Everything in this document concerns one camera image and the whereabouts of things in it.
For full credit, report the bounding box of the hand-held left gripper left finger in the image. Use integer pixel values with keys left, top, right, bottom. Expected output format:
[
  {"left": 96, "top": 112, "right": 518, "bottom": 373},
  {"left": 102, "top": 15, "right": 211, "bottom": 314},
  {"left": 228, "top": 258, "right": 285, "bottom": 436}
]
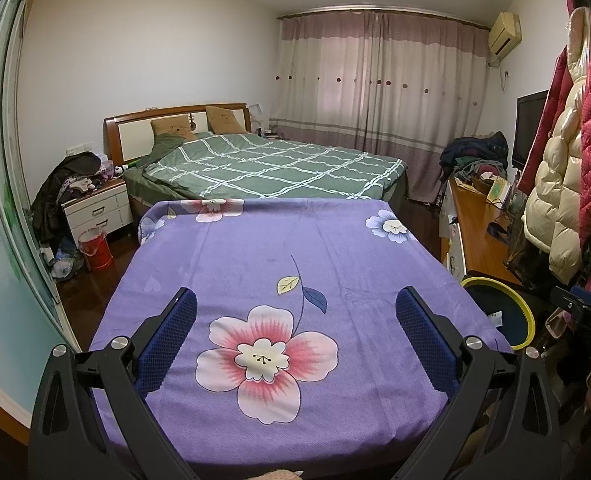
[{"left": 28, "top": 286, "right": 199, "bottom": 480}]

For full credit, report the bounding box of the pink beige curtain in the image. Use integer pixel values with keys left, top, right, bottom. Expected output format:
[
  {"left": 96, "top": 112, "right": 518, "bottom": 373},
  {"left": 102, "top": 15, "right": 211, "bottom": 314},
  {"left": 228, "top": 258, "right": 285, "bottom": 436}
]
[{"left": 270, "top": 7, "right": 491, "bottom": 203}]

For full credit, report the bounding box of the wooden desk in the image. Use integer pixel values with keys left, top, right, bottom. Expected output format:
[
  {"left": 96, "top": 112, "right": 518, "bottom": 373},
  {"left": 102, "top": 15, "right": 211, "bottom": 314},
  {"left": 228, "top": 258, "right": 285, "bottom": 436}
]
[{"left": 440, "top": 177, "right": 523, "bottom": 288}]

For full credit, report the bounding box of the clear plastic bag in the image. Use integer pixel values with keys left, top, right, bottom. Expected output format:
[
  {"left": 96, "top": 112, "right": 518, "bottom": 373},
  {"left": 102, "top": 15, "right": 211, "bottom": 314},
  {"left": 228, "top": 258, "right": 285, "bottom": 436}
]
[{"left": 50, "top": 247, "right": 84, "bottom": 281}]

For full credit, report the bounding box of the brown pillow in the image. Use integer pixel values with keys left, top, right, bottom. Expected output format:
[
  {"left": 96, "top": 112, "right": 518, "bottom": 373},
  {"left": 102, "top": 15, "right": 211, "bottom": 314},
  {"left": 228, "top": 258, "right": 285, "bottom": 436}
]
[
  {"left": 150, "top": 116, "right": 197, "bottom": 142},
  {"left": 206, "top": 106, "right": 249, "bottom": 135}
]

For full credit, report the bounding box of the dark clothes pile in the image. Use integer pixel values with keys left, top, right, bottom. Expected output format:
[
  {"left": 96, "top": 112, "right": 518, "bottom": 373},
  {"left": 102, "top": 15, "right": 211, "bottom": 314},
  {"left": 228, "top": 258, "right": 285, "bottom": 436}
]
[{"left": 30, "top": 152, "right": 101, "bottom": 251}]

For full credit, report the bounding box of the white wooden nightstand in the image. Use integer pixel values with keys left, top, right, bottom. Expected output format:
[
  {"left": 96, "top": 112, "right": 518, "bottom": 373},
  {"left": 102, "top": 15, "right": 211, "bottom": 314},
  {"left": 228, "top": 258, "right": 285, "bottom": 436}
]
[{"left": 60, "top": 180, "right": 134, "bottom": 246}]

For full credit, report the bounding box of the red bucket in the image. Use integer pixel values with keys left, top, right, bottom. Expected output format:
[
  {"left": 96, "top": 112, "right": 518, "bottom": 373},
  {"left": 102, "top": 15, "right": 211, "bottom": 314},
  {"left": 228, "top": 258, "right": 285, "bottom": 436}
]
[{"left": 77, "top": 226, "right": 114, "bottom": 272}]

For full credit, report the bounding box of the wooden bed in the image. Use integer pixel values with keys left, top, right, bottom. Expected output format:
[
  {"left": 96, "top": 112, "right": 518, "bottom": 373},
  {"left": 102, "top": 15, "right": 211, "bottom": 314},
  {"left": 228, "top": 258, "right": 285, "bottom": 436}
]
[{"left": 103, "top": 102, "right": 409, "bottom": 211}]

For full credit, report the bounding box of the green plaid duvet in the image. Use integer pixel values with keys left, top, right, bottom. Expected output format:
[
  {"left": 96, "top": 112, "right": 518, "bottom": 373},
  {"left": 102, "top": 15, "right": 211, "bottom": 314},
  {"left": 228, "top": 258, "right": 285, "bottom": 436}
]
[{"left": 123, "top": 131, "right": 407, "bottom": 201}]

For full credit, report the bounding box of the glass wardrobe sliding door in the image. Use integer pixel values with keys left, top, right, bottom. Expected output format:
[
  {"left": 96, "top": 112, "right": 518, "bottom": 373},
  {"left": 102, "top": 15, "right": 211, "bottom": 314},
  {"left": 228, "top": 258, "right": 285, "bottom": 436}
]
[{"left": 0, "top": 0, "right": 84, "bottom": 416}]

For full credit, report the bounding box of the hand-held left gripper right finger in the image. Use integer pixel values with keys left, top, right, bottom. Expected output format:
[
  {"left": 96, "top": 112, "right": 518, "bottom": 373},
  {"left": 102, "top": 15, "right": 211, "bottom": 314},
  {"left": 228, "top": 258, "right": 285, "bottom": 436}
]
[{"left": 395, "top": 286, "right": 561, "bottom": 480}]

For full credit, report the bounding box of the yellow rimmed bin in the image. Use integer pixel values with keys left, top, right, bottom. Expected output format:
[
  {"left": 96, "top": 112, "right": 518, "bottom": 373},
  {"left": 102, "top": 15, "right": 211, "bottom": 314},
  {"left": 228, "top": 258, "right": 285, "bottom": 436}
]
[{"left": 461, "top": 275, "right": 535, "bottom": 351}]

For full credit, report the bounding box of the beige air conditioner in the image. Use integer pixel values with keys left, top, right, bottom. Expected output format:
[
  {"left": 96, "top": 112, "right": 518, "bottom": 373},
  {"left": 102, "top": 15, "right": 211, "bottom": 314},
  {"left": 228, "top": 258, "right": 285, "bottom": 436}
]
[{"left": 488, "top": 11, "right": 522, "bottom": 56}]

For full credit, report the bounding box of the black television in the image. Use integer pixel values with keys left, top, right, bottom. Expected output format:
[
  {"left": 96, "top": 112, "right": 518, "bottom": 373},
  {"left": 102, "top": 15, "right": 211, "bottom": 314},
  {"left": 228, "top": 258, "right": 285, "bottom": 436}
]
[{"left": 511, "top": 90, "right": 549, "bottom": 171}]

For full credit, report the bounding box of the mixed clothes pile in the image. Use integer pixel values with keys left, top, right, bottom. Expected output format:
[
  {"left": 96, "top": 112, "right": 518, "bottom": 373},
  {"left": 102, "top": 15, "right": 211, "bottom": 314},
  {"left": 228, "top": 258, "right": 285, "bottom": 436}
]
[{"left": 439, "top": 131, "right": 509, "bottom": 183}]

